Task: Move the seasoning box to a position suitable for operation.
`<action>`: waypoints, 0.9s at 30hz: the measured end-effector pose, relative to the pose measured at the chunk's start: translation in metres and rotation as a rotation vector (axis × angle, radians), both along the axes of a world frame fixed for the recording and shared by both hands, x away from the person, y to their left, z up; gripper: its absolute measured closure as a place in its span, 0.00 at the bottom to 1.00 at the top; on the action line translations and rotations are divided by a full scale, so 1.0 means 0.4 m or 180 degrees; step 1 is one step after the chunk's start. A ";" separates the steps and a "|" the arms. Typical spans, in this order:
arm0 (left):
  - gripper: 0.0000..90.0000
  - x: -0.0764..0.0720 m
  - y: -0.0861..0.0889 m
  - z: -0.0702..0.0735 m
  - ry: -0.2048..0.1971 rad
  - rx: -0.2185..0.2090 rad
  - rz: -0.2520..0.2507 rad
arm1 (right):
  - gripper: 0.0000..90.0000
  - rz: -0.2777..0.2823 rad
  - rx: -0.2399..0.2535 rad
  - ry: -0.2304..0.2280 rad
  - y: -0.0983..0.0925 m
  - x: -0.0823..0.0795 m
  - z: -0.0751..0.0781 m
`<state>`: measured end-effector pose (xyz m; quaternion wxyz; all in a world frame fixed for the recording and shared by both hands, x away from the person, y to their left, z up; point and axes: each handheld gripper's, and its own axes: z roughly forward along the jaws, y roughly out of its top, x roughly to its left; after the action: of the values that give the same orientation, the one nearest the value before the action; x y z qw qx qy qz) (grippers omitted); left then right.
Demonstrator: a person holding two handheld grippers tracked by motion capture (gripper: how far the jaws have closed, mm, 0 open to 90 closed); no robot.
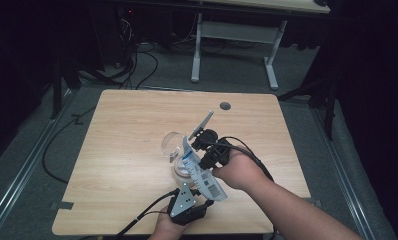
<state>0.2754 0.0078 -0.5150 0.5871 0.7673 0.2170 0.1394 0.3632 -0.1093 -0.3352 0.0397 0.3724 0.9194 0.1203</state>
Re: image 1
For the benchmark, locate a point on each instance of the person's right hand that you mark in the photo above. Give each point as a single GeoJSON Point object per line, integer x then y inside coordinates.
{"type": "Point", "coordinates": [243, 173]}

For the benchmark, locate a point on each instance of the small black device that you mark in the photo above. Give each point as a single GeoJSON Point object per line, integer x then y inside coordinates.
{"type": "Point", "coordinates": [320, 2]}

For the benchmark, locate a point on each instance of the black metal stand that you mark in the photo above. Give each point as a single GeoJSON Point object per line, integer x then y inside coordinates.
{"type": "Point", "coordinates": [328, 100]}
{"type": "Point", "coordinates": [57, 90]}

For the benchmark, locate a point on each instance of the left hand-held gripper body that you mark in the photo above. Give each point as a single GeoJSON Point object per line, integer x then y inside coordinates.
{"type": "Point", "coordinates": [184, 206]}

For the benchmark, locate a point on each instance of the grey round table grommet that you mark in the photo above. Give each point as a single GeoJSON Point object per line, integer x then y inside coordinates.
{"type": "Point", "coordinates": [225, 106]}

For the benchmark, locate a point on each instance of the grey table bracket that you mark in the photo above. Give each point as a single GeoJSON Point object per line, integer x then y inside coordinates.
{"type": "Point", "coordinates": [62, 205]}
{"type": "Point", "coordinates": [316, 201]}

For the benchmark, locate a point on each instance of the metal floor rail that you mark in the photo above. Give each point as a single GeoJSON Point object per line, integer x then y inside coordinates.
{"type": "Point", "coordinates": [343, 173]}
{"type": "Point", "coordinates": [20, 175]}

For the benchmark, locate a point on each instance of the white-legged desk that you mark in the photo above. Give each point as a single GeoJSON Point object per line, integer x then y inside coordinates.
{"type": "Point", "coordinates": [233, 33]}

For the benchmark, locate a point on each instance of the white and blue packet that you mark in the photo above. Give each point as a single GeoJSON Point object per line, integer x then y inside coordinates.
{"type": "Point", "coordinates": [200, 176]}

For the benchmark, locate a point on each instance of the person's left hand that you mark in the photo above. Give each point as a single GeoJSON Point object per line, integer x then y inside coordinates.
{"type": "Point", "coordinates": [165, 230]}

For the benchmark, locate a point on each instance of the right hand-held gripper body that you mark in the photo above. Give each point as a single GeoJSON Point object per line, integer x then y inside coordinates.
{"type": "Point", "coordinates": [220, 153]}

